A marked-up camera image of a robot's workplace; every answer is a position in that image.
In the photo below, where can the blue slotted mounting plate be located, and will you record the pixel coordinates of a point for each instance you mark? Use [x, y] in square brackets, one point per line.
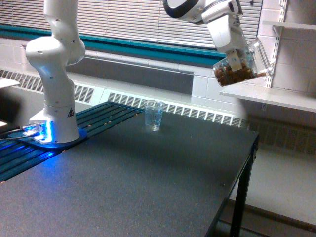
[22, 148]

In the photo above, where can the white upper wall shelf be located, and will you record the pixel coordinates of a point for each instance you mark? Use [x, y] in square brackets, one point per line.
[290, 25]

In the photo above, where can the white lower wall shelf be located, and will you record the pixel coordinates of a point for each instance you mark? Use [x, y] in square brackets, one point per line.
[271, 96]

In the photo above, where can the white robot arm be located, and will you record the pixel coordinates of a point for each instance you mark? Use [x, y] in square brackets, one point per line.
[51, 55]

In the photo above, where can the black table leg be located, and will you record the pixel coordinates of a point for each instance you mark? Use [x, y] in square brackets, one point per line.
[243, 185]

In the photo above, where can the white window blinds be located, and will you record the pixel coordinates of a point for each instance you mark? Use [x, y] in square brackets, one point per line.
[144, 20]

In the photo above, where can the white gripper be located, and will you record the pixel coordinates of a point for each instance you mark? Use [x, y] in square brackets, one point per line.
[222, 20]

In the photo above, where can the white shelf bracket rail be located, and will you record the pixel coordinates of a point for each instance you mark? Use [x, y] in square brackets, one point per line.
[277, 28]

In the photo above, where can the white wall shelf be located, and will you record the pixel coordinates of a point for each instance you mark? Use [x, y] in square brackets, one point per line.
[271, 96]
[290, 25]

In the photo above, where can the empty clear plastic cup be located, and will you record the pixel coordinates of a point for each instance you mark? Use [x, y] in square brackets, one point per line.
[153, 114]

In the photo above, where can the clear cup with brown pellets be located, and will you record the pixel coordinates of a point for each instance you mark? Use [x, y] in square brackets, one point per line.
[254, 64]

